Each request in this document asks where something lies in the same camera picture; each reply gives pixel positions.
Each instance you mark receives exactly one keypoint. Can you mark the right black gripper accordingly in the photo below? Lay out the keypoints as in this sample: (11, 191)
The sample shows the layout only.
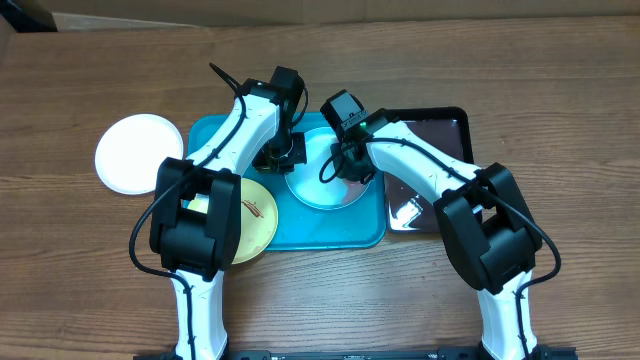
(347, 171)

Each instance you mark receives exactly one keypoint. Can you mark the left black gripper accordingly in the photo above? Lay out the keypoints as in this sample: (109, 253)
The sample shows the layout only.
(264, 164)

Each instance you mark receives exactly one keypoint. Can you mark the light blue plate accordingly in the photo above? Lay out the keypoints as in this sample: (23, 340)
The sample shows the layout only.
(304, 180)

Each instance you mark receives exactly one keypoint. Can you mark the yellow plate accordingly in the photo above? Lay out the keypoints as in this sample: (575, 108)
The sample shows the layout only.
(259, 221)

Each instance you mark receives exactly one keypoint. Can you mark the white plate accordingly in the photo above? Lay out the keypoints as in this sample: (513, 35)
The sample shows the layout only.
(129, 153)

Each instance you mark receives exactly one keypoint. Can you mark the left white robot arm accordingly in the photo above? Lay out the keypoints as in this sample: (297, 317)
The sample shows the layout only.
(196, 213)

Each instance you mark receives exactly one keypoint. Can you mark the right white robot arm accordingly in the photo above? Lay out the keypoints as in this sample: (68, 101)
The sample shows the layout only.
(488, 232)

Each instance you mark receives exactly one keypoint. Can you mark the teal plastic tray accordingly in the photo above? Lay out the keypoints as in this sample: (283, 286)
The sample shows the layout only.
(302, 227)

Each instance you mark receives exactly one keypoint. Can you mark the cardboard backdrop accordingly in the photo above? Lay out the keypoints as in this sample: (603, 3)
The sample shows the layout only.
(264, 12)

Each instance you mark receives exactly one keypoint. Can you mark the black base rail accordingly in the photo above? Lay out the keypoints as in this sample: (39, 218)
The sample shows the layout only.
(444, 353)

